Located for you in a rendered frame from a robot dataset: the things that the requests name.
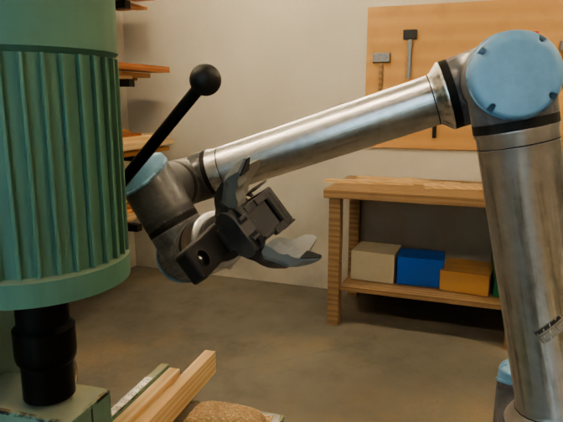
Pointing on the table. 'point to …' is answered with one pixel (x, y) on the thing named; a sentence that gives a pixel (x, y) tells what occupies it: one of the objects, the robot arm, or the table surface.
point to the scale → (130, 395)
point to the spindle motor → (60, 153)
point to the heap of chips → (225, 413)
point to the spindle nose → (45, 353)
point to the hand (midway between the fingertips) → (281, 211)
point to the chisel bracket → (68, 410)
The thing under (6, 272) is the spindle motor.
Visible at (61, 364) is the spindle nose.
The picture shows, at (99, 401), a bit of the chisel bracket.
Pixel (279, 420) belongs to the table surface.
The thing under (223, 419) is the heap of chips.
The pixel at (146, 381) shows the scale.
